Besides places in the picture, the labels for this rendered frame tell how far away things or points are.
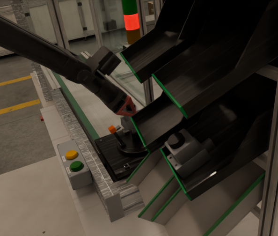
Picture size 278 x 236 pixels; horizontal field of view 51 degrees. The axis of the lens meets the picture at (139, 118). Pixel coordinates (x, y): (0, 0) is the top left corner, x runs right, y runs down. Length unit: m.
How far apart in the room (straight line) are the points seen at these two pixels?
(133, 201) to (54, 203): 0.28
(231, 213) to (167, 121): 0.23
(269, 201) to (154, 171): 0.34
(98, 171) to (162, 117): 0.37
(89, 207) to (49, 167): 0.29
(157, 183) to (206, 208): 0.16
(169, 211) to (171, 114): 0.22
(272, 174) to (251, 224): 0.42
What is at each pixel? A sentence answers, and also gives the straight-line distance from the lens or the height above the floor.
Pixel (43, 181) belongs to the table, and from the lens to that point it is 1.15.
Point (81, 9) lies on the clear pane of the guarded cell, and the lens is 2.19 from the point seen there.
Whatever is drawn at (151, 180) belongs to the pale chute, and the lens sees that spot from 0.79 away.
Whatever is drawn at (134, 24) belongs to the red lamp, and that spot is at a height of 1.33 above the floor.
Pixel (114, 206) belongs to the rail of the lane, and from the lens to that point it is 0.89.
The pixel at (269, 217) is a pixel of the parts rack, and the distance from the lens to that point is 0.58.
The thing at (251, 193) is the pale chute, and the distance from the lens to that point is 0.56.
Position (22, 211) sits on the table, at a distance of 1.08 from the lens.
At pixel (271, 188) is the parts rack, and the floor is 1.20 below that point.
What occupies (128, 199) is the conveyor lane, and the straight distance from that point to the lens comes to 0.90.
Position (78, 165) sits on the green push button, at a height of 0.97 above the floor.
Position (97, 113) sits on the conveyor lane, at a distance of 1.36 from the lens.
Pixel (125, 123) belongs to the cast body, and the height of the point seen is 1.08.
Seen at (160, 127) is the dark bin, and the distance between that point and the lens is 0.65.
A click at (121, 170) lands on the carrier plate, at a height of 0.97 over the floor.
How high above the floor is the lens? 1.56
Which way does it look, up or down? 31 degrees down
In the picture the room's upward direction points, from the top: 8 degrees counter-clockwise
